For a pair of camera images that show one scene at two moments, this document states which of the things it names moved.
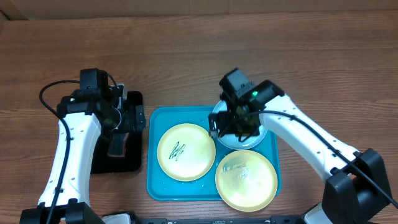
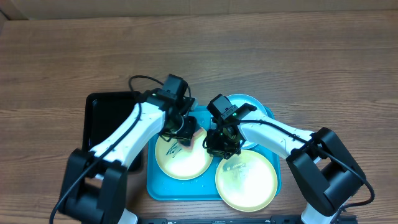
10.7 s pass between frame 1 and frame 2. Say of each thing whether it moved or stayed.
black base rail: stayed
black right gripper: moved
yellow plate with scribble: stayed
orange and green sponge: moved
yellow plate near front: stayed
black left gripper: moved
